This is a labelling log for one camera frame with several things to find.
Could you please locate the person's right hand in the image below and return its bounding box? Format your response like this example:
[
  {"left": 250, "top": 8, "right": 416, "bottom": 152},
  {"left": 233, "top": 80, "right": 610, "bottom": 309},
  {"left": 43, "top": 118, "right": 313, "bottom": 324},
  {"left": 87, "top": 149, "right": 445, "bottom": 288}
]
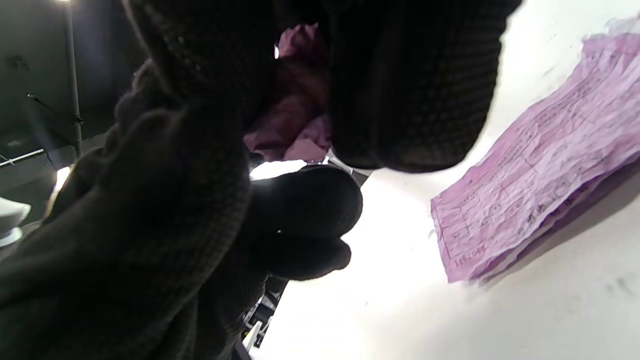
[{"left": 0, "top": 60, "right": 364, "bottom": 360}]

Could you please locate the person's left hand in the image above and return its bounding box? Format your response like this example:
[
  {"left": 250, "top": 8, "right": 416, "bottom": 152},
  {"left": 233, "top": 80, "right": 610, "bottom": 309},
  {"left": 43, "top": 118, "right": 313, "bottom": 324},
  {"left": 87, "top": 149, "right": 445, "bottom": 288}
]
[{"left": 125, "top": 0, "right": 521, "bottom": 173}]

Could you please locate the pink invoice paper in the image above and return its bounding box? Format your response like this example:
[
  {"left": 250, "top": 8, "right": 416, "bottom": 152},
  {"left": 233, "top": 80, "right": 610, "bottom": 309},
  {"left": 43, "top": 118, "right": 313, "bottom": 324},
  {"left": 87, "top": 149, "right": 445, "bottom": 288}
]
[
  {"left": 431, "top": 30, "right": 640, "bottom": 284},
  {"left": 242, "top": 22, "right": 333, "bottom": 163}
]

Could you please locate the black and white hand controller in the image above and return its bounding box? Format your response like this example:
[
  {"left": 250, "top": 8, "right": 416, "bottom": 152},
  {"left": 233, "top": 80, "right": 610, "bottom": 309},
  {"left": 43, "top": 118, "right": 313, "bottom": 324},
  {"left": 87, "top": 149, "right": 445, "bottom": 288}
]
[{"left": 0, "top": 196, "right": 32, "bottom": 249}]

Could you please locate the black light stand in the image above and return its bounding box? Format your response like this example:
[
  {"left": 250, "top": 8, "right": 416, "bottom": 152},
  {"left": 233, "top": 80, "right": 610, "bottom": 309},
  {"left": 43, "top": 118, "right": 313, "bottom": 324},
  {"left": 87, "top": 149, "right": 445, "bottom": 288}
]
[{"left": 55, "top": 0, "right": 86, "bottom": 158}]

